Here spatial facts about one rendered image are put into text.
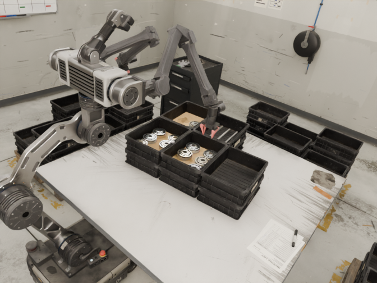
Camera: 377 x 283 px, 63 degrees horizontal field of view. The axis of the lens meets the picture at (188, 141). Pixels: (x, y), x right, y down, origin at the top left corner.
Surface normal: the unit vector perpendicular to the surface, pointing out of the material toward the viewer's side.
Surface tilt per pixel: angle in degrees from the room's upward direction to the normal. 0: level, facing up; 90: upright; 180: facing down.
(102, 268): 0
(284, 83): 90
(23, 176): 90
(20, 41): 90
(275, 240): 0
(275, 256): 0
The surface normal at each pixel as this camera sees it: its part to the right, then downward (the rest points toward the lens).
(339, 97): -0.63, 0.35
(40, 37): 0.77, 0.41
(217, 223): 0.12, -0.84
